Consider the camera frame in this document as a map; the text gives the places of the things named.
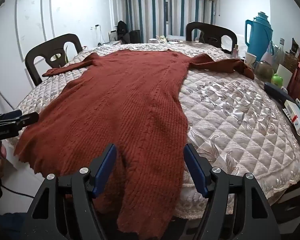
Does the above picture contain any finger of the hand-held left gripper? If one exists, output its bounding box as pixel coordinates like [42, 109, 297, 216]
[0, 112, 39, 130]
[0, 109, 22, 117]

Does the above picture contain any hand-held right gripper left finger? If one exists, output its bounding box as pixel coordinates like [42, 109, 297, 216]
[20, 144, 118, 240]

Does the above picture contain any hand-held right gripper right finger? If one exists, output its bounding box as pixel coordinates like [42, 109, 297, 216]
[184, 144, 282, 240]

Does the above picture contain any rust red knit sweater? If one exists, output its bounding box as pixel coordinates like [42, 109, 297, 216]
[14, 49, 255, 233]

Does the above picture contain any person's left hand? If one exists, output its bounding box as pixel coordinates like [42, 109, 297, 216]
[0, 146, 8, 178]

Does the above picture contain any dark brown plastic chair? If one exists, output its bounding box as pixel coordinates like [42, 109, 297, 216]
[185, 22, 238, 55]
[24, 33, 83, 86]

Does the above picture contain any beige quilted blanket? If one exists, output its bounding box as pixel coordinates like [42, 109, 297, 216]
[14, 41, 300, 222]

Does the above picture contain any white medicine box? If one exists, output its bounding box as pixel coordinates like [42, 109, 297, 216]
[282, 100, 300, 138]

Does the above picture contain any dark blue case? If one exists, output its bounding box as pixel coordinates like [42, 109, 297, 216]
[263, 82, 297, 105]

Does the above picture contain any glass teapot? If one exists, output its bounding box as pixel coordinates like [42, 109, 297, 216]
[253, 60, 274, 81]

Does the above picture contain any green toy bottle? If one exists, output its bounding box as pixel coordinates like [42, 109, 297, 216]
[271, 73, 286, 89]

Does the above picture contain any white printed cup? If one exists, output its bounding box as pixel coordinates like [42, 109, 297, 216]
[243, 52, 258, 67]

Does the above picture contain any white card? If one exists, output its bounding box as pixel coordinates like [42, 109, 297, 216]
[276, 64, 293, 91]

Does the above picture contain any black backpack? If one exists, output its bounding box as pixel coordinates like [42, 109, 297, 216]
[117, 20, 128, 35]

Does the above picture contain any black box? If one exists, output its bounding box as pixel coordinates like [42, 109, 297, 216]
[129, 30, 141, 44]

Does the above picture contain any clear glass bottle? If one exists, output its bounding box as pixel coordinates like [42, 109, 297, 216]
[275, 38, 286, 65]

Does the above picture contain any wicker basket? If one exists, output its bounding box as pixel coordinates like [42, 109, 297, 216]
[283, 51, 299, 67]

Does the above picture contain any blue thermos jug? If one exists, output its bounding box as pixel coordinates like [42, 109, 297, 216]
[245, 12, 274, 61]

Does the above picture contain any striped blue beige curtain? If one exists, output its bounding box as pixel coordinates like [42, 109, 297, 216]
[168, 0, 215, 39]
[119, 0, 169, 43]

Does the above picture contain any black cable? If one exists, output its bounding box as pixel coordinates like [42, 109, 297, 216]
[0, 184, 38, 198]

